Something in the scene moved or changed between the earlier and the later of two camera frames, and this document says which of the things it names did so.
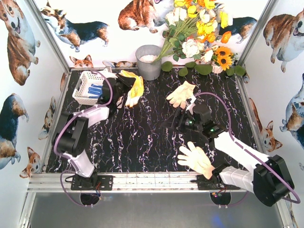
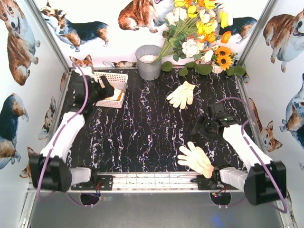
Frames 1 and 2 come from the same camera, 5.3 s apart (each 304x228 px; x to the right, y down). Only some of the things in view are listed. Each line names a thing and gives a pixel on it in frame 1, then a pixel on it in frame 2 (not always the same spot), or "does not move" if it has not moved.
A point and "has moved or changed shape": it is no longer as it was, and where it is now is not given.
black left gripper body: x=121 y=83 -> x=99 y=88
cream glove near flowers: x=181 y=94 does not move
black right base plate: x=214 y=183 does not move
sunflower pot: x=223 y=59 does not move
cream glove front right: x=195 y=157 does not move
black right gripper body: x=180 y=119 -> x=199 y=128
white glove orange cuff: x=137 y=90 has moved or changed shape
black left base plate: x=94 y=182 does not move
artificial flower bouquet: x=194 y=27 does not move
